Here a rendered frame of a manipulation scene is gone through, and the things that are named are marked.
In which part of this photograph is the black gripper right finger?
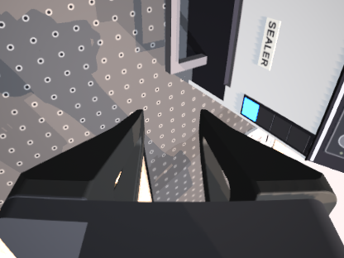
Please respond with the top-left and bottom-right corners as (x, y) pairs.
(198, 109), (337, 215)

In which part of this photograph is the black perforated breadboard plate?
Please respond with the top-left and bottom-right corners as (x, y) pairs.
(0, 0), (254, 208)

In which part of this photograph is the dark grey machine housing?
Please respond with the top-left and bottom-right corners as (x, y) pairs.
(165, 0), (344, 173)

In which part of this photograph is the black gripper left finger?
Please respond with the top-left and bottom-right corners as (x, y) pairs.
(8, 109), (145, 201)

